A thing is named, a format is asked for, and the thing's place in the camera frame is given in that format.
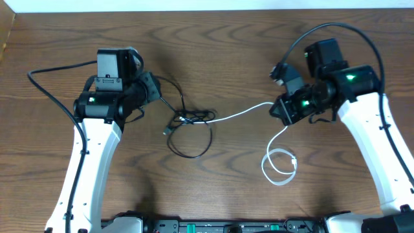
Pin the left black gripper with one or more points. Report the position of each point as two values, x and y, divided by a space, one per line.
152 87

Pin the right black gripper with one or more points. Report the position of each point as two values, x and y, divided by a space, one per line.
288 116

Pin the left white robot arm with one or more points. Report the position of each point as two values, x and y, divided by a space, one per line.
120 87

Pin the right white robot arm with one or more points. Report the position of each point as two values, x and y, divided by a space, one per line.
353 96

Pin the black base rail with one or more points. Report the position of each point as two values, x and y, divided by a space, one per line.
239 226

